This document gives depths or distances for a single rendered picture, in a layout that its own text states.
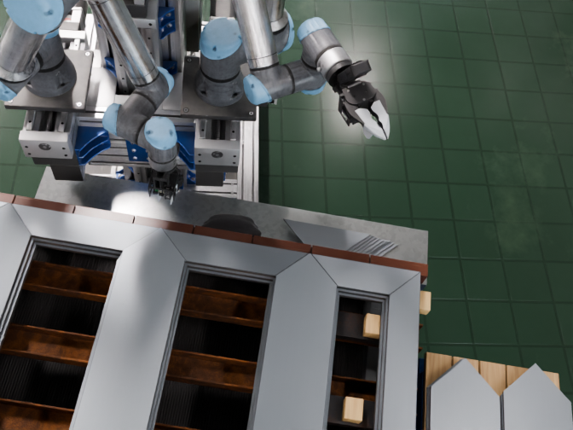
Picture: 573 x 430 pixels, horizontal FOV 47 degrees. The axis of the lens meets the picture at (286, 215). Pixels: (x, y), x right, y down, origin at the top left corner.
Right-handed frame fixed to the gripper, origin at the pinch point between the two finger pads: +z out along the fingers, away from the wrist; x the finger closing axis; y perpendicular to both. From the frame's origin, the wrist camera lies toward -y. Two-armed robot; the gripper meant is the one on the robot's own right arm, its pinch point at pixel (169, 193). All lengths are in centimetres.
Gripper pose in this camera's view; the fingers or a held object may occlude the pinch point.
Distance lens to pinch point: 196.0
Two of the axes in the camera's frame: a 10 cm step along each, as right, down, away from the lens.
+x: 9.9, 1.6, 0.3
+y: -1.3, 8.6, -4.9
